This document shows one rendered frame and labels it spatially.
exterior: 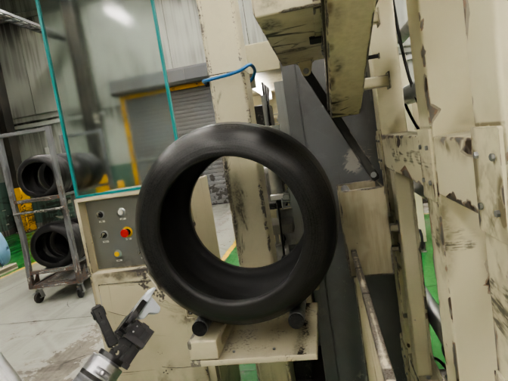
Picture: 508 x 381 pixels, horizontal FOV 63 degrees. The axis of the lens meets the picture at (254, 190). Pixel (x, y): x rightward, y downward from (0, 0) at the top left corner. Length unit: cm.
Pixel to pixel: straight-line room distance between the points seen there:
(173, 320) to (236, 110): 107
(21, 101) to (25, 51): 133
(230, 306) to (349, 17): 77
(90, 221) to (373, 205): 136
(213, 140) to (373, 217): 61
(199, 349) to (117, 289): 93
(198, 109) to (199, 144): 968
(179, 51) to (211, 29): 957
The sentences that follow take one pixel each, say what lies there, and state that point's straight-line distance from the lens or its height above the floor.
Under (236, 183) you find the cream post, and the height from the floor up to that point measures 127.
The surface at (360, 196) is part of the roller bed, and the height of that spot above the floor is 118.
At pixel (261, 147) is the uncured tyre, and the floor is 138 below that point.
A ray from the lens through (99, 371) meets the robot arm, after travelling 118.
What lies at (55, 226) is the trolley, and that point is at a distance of 515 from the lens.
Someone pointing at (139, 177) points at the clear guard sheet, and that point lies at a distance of 200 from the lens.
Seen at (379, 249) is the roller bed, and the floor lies 99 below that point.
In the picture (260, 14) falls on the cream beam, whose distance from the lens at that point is 88.
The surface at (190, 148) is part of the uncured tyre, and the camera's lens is 112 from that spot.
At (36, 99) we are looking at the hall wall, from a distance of 1282.
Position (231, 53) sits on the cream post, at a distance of 152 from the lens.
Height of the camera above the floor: 140
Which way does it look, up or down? 6 degrees down
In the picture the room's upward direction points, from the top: 9 degrees counter-clockwise
